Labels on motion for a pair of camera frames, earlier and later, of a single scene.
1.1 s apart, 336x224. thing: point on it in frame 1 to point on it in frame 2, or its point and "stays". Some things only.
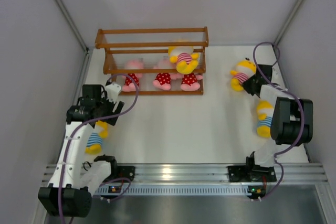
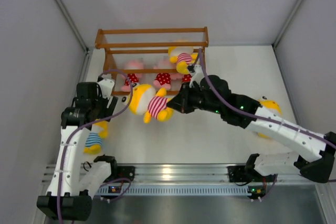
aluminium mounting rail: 209,173 stays
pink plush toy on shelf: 129,85 stays
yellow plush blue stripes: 94,142 stays
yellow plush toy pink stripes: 244,70 to 146,100
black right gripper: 246,85 to 181,102
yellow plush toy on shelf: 186,60 stays
